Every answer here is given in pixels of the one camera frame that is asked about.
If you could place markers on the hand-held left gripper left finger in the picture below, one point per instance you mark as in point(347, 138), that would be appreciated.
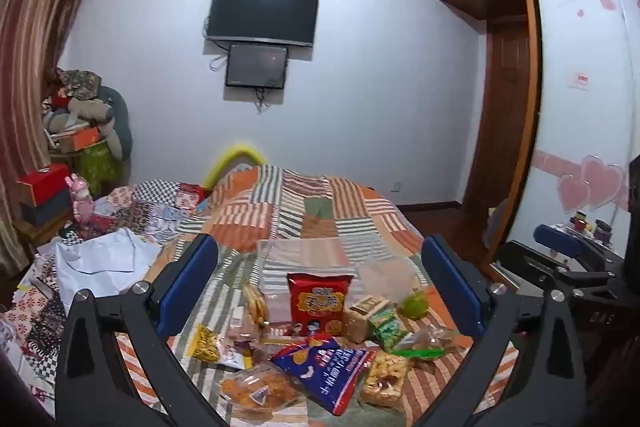
point(196, 274)

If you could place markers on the checkered patchwork quilt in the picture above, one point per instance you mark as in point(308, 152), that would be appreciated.
point(145, 207)

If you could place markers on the white and gold snack packet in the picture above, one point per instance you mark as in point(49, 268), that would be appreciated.
point(239, 353)

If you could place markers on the yellow rice cracker packet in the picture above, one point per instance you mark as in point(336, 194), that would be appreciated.
point(384, 377)

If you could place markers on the red and white sticker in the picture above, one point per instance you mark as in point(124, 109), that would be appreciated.
point(581, 79)

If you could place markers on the camouflage cloth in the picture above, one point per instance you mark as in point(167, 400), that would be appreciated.
point(80, 82)

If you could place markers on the small black monitor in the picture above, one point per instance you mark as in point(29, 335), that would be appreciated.
point(256, 64)

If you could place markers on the yellow lid jar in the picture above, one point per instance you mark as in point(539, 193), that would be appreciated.
point(581, 222)

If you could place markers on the orange striped patchwork blanket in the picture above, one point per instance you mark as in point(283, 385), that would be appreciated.
point(320, 212)

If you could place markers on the brown wooden door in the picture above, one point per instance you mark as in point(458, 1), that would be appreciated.
point(505, 107)

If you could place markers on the blue chip bag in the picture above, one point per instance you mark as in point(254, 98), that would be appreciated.
point(325, 369)

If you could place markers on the white wall socket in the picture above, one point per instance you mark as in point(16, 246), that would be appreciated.
point(396, 186)

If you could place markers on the purple jar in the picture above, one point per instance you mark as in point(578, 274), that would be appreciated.
point(602, 231)

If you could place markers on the yellow hoop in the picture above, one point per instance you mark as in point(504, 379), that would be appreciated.
point(240, 152)

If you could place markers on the clear bread stick packet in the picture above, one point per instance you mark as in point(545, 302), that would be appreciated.
point(256, 304)

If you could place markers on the yellow snack packet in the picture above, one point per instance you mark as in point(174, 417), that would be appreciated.
point(209, 344)

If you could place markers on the clear plastic snack bag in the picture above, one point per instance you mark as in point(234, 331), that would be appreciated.
point(305, 259)

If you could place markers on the wooden wardrobe with white door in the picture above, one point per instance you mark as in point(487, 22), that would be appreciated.
point(580, 117)

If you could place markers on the tan cracker packet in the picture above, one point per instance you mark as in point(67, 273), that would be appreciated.
point(365, 317)

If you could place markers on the red snack bag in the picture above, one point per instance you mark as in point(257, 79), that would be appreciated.
point(320, 304)

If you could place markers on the green snack packet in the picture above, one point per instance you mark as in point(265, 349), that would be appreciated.
point(391, 331)

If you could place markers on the orange cardboard box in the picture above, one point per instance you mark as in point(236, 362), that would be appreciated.
point(82, 138)

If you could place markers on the pink toy figure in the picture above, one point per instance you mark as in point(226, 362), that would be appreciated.
point(80, 199)

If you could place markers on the dark grey box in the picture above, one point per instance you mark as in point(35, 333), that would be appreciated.
point(47, 211)

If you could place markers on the clear pastry packet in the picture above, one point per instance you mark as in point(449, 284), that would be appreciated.
point(432, 341)

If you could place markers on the striped red curtain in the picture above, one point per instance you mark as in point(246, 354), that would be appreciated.
point(30, 72)

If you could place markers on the green jelly cup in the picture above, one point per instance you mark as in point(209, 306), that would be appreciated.
point(414, 304)

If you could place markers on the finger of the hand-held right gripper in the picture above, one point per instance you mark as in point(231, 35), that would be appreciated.
point(565, 241)
point(530, 269)

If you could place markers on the red box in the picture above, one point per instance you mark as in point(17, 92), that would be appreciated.
point(42, 184)

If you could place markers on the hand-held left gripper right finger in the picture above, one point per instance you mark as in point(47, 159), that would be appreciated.
point(448, 279)

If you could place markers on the orange bread packet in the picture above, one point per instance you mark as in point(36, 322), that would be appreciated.
point(260, 389)

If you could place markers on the white cloth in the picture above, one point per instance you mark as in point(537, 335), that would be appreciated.
point(105, 262)

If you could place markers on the black wall television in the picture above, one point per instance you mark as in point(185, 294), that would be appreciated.
point(262, 13)

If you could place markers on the green bag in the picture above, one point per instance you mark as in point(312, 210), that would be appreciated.
point(97, 167)

